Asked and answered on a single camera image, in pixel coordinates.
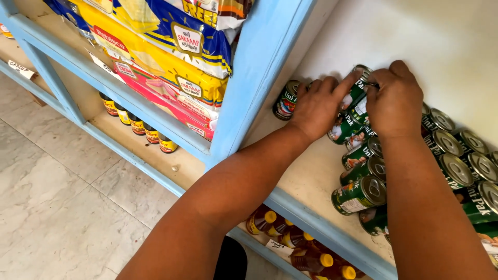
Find person's right hand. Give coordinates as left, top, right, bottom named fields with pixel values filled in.
left=364, top=60, right=425, bottom=140

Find person's left hand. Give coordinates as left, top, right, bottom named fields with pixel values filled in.
left=290, top=70, right=365, bottom=143

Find green pull-tab sardine can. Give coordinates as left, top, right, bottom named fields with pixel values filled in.
left=338, top=64, right=375, bottom=113

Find red label sardine can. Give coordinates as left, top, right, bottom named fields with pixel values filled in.
left=272, top=80, right=302, bottom=121

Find light blue wooden shelf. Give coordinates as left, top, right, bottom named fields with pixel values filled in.
left=0, top=0, right=498, bottom=280

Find rows of green cans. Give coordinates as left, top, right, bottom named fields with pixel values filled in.
left=327, top=100, right=498, bottom=270

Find white and brown snack pack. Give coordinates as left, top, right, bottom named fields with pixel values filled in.
left=163, top=0, right=255, bottom=31

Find white paper price label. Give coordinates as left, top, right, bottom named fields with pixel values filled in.
left=265, top=239, right=295, bottom=258
left=87, top=50, right=126, bottom=85
left=7, top=59, right=36, bottom=81

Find pink cracker pack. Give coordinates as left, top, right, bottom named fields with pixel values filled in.
left=112, top=58, right=219, bottom=142

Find dark soy sauce bottle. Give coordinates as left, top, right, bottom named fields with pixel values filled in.
left=114, top=101, right=132, bottom=126
left=157, top=132, right=179, bottom=155
left=127, top=111, right=147, bottom=136
left=99, top=92, right=120, bottom=117
left=142, top=121, right=160, bottom=145

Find row of yellow-capped amber bottles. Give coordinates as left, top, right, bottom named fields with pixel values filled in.
left=245, top=205, right=367, bottom=280

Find yellow cracker pack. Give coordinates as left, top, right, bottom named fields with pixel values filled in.
left=69, top=0, right=230, bottom=111

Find person's black clothing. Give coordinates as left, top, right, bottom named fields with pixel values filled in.
left=213, top=236, right=248, bottom=280

